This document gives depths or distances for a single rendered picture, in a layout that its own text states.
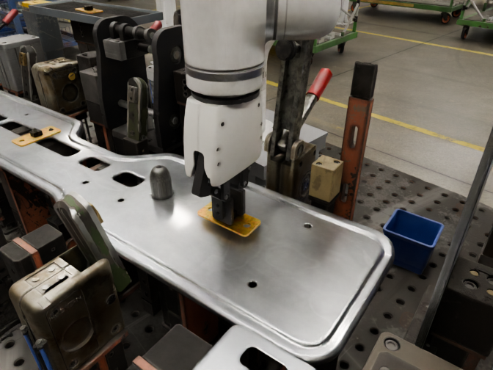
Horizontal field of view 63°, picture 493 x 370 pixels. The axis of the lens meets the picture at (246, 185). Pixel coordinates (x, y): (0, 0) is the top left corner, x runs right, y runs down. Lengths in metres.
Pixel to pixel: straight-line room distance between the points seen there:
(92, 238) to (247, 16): 0.26
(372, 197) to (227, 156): 0.78
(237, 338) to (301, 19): 0.31
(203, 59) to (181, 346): 0.29
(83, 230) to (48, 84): 0.63
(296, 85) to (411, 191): 0.74
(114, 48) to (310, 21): 0.51
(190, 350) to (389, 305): 0.53
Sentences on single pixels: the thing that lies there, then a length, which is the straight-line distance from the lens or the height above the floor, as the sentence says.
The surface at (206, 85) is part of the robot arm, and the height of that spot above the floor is 1.21.
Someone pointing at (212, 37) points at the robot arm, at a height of 1.25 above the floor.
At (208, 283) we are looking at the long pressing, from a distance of 0.47.
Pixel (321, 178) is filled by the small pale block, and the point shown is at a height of 1.05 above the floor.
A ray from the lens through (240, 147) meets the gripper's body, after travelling 0.46.
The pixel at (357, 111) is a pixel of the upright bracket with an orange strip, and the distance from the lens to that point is 0.55.
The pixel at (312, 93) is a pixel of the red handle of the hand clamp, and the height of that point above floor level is 1.12.
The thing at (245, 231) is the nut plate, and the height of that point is 1.01.
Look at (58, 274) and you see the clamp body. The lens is 0.45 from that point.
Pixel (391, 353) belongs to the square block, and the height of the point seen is 1.06.
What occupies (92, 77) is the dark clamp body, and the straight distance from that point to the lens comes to 0.94.
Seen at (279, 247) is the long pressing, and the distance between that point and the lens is 0.51.
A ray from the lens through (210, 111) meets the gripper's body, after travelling 0.42.
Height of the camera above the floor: 1.34
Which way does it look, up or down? 32 degrees down
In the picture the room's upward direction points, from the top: straight up
